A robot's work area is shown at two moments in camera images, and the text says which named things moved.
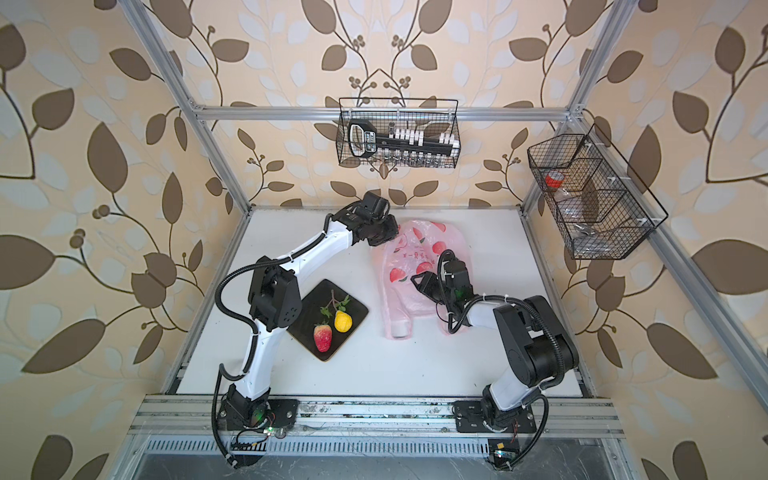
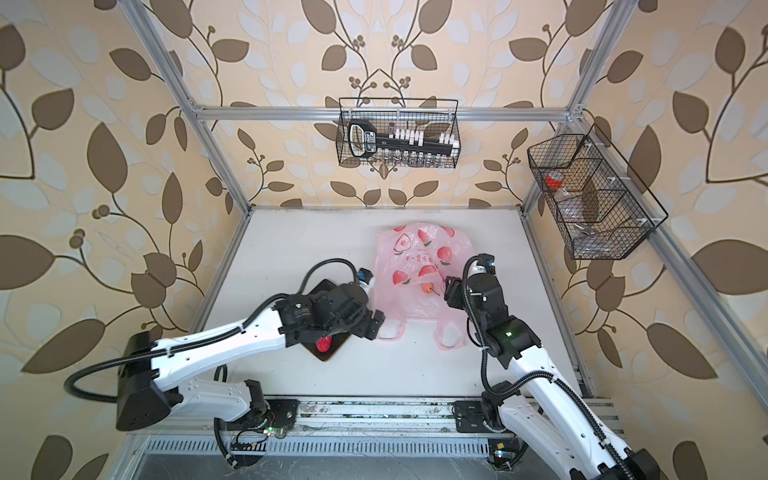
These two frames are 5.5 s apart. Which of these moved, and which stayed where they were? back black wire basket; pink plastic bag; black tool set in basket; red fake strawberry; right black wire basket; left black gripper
Moved: left black gripper; pink plastic bag
Stayed: red fake strawberry; back black wire basket; right black wire basket; black tool set in basket
